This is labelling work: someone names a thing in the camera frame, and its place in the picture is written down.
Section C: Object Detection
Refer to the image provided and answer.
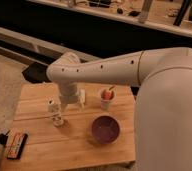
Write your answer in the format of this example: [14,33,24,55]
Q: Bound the purple bowl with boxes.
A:
[91,116,120,144]

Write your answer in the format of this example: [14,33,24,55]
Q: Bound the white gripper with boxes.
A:
[58,83,84,113]

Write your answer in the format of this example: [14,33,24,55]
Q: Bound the black chair seat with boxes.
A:
[22,62,49,83]

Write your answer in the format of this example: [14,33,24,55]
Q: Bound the white cup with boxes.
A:
[100,89,115,110]

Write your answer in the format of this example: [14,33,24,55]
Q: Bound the red apple in cup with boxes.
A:
[102,86,113,100]

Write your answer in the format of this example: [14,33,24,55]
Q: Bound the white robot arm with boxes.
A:
[46,47,192,171]

